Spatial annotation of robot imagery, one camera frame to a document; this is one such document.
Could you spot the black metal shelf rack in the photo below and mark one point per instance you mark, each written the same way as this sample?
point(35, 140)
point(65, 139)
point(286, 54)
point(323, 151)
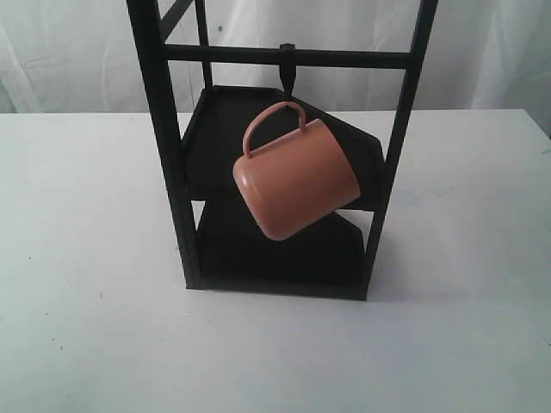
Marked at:
point(201, 98)

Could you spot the white backdrop curtain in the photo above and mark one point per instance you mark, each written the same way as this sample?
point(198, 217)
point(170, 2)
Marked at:
point(64, 56)

